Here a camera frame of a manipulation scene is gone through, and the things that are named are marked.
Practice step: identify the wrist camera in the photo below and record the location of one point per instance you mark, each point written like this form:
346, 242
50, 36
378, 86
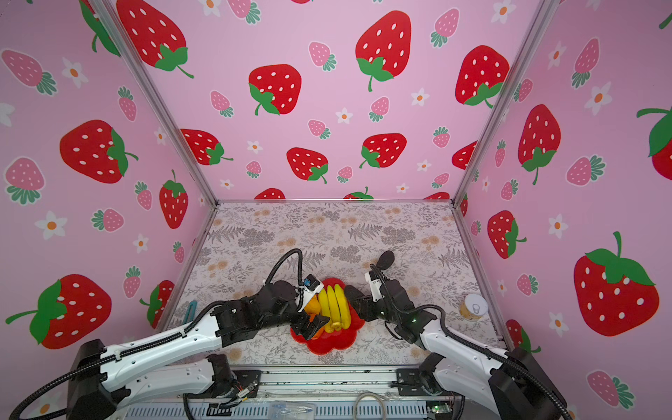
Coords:
312, 285
374, 282

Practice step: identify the teal tool at wall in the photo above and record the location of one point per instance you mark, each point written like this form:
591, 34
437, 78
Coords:
191, 312

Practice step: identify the red flower-shaped bowl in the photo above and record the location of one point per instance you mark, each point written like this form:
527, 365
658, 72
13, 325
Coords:
323, 343

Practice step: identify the dark avocado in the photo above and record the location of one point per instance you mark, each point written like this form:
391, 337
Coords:
386, 260

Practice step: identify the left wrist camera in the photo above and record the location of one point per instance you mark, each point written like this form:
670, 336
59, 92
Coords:
312, 285

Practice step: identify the white lidded can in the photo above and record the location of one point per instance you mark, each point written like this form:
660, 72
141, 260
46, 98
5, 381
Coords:
474, 307

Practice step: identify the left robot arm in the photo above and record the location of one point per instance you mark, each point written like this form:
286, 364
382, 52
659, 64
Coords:
103, 372

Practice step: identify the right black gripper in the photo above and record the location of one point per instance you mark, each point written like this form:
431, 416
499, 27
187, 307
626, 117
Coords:
372, 307

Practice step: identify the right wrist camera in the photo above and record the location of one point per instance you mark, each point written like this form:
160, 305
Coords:
374, 282

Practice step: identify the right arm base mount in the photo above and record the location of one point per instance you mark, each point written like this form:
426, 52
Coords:
416, 383

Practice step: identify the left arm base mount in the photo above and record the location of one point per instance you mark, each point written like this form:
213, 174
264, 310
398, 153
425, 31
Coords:
241, 385

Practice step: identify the yellow banana bunch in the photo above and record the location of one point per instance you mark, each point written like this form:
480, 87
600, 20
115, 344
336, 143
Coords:
334, 305

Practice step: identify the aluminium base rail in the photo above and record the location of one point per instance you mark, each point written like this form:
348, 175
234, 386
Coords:
313, 392

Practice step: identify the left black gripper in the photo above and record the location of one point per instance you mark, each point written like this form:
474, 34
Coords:
313, 327

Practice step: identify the yellow pear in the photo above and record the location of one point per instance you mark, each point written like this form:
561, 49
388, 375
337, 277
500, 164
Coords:
313, 307

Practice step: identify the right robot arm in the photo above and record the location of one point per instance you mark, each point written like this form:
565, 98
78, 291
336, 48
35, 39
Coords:
511, 384

